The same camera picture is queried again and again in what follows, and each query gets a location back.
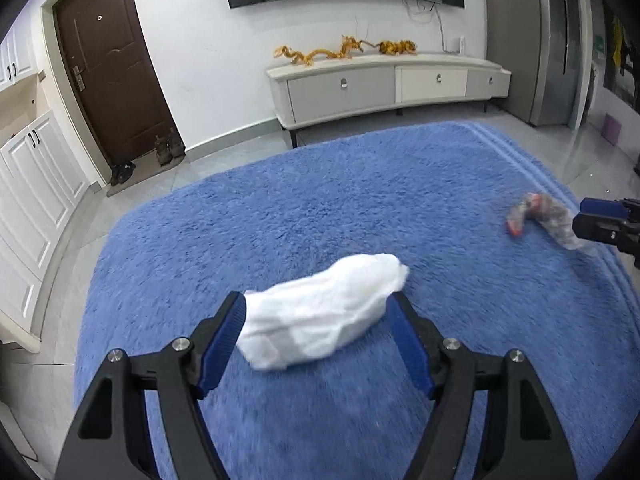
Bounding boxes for clear plastic bag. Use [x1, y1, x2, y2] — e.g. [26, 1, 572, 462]
[506, 193, 598, 256]

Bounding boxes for white tissue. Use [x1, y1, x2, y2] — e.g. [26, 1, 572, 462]
[236, 254, 410, 372]

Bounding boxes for purple small bin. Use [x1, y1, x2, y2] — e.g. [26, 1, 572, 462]
[601, 114, 622, 146]

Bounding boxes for blue fluffy rug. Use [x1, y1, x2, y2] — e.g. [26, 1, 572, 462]
[74, 122, 639, 479]

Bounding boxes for yellow hanging garment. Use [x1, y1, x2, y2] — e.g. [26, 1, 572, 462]
[612, 16, 625, 68]

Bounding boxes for grey steel refrigerator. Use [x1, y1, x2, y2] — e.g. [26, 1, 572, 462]
[486, 0, 592, 130]

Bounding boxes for dark shoes by door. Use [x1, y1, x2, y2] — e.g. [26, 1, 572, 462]
[110, 162, 136, 186]

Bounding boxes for golden lion figurine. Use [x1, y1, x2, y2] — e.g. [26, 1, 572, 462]
[375, 40, 416, 56]

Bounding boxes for brown boots by door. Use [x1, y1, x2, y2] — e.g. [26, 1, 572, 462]
[154, 127, 186, 167]

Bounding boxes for golden dragon figurine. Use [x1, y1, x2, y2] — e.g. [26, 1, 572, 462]
[272, 34, 377, 68]

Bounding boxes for white low tv cabinet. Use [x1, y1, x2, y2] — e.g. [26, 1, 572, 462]
[266, 53, 511, 148]

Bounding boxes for brown entrance door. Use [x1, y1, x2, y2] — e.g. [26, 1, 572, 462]
[53, 0, 178, 167]

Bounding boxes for white cables on wall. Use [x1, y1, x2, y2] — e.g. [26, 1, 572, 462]
[401, 0, 468, 56]

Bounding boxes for white upper wall cabinet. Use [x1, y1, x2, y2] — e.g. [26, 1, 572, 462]
[0, 23, 37, 91]

